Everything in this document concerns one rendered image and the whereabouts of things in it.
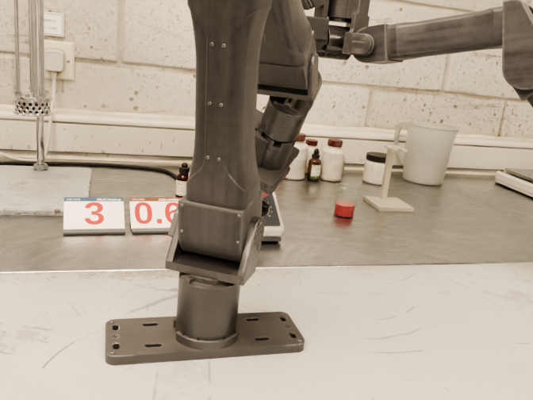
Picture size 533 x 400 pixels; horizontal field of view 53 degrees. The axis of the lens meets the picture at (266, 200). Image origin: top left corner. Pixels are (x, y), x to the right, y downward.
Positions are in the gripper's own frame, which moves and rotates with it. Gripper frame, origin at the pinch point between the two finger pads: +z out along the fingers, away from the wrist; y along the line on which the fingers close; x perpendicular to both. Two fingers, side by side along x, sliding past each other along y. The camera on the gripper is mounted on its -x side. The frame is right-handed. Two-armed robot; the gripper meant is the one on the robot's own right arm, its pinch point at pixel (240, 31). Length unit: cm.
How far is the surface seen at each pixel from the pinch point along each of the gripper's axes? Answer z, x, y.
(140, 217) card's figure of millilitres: 15.6, 30.3, 7.8
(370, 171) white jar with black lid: -42, 29, -25
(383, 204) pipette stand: -35.0, 31.1, -4.8
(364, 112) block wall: -47, 17, -44
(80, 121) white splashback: 27, 23, -39
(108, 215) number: 20.6, 30.0, 7.7
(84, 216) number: 24.1, 30.1, 7.9
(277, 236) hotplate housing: -5.4, 30.9, 14.8
